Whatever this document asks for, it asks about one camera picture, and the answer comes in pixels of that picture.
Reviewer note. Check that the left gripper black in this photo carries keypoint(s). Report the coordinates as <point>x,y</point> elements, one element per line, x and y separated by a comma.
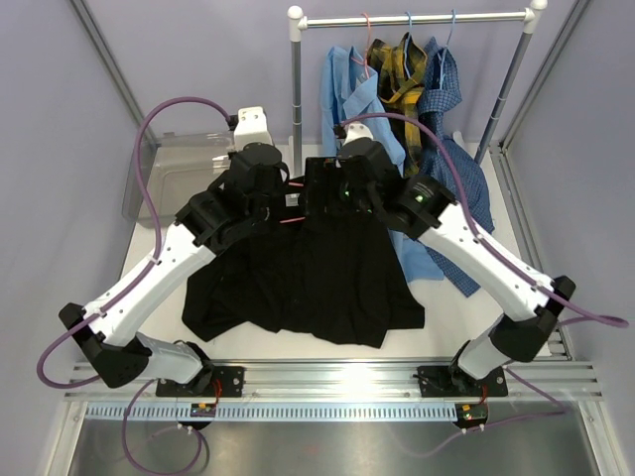
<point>280,184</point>

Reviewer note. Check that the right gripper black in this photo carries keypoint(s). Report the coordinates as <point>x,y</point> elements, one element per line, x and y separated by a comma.
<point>323,172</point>

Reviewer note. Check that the pink wire hanger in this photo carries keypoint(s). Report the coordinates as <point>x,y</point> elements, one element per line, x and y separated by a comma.
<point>367,39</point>
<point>292,201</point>

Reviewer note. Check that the black shirt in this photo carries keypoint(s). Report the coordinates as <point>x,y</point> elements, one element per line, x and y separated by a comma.
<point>336,278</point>

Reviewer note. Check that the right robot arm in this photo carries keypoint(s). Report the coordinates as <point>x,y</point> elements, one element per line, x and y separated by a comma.
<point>531,302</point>

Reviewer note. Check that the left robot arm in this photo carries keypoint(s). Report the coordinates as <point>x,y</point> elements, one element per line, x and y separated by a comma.
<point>107,329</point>

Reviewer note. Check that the light blue shirt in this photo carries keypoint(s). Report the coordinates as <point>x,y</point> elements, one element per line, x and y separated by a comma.
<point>349,89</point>

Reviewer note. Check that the yellow plaid shirt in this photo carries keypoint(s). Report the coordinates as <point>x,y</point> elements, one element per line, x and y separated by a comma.
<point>400,95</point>

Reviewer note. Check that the dark blue checked shirt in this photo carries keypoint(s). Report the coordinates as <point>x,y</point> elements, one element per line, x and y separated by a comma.
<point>432,107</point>

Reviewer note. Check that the blue hanger for plaid shirt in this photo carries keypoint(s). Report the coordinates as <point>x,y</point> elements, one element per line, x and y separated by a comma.
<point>407,46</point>

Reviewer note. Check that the blue hanger for checked shirt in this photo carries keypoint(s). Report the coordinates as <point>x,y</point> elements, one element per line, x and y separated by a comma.
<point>444,51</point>

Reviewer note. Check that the clear plastic storage bin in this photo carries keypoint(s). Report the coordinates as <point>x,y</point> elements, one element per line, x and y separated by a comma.
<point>182,166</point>

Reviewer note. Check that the metal clothes rack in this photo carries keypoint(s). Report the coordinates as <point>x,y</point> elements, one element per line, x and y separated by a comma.
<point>299,22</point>

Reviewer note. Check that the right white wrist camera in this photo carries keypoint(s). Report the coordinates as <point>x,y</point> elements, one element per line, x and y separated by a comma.
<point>352,132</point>

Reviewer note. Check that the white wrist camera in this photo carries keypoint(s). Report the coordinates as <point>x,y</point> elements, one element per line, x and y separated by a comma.
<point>352,132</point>
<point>252,127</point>

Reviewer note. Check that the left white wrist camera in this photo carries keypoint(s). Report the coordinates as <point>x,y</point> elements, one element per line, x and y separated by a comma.
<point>252,127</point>

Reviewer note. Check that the aluminium mounting rail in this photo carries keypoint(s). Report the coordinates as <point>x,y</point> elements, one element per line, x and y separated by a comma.
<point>394,380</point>

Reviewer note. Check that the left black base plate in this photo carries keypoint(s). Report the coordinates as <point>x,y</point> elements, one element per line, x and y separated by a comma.
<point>227,380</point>

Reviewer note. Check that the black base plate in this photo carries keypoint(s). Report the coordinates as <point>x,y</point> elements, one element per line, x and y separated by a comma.
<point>438,381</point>
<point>227,380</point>

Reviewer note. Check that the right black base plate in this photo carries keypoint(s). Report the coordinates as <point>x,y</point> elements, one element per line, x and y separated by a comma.
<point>438,381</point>

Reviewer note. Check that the right aluminium frame post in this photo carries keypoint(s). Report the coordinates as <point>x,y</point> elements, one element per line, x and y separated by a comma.
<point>571,21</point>

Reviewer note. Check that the aluminium frame post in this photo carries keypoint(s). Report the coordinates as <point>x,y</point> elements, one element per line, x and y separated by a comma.
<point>571,21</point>
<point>87,20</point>

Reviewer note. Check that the left aluminium frame post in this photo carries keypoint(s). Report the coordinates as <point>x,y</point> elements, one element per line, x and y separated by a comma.
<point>87,20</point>

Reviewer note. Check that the slotted cable duct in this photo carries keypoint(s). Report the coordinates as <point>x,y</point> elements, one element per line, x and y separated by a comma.
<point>274,412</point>

